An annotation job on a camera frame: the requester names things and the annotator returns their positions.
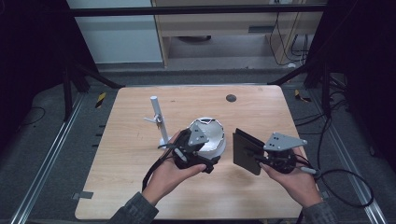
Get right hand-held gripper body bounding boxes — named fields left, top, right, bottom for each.
left=262, top=133, right=308, bottom=175

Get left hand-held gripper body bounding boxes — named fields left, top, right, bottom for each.
left=171, top=120, right=216, bottom=171

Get black wallet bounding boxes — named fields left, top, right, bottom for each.
left=232, top=128, right=266, bottom=176

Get white jagged rim bowl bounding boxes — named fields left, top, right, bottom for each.
left=189, top=117, right=226, bottom=157

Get white key holder stand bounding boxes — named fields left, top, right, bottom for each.
left=143, top=95, right=227, bottom=161

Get person's right hand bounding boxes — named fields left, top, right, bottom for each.
left=260, top=147, right=323, bottom=209

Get person's left hand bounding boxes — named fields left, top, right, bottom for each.
left=142, top=131, right=207, bottom=206

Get yellow black striped tape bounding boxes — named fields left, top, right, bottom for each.
left=293, top=89, right=312, bottom=104
left=94, top=91, right=107, bottom=109

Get black metal stand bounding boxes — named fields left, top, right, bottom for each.
left=61, top=60, right=126, bottom=123
left=267, top=59, right=333, bottom=119

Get black curtain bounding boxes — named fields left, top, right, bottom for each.
left=303, top=0, right=396, bottom=174
left=0, top=0, right=96, bottom=153

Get white cabinet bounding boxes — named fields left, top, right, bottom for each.
left=65, top=0, right=163, bottom=64

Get light wooden desk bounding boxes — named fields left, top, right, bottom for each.
left=151, top=0, right=328, bottom=68

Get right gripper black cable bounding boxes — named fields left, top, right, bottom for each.
left=293, top=153, right=322, bottom=180

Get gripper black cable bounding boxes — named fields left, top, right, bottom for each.
left=141, top=143, right=189, bottom=192
left=293, top=153, right=322, bottom=180

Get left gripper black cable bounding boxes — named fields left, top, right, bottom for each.
left=141, top=143, right=189, bottom=192

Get aluminium floor rail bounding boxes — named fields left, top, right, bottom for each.
left=10, top=92, right=85, bottom=224
left=307, top=90, right=389, bottom=224

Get black cable loop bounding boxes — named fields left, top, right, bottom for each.
left=315, top=115, right=375, bottom=209

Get black hanging desk cables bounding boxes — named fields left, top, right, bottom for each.
left=269, top=12, right=310, bottom=67

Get black horizontal frame bar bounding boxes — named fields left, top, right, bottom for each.
left=66, top=3, right=328, bottom=17

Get thin black floor cable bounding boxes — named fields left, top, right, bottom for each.
left=18, top=106, right=47, bottom=127

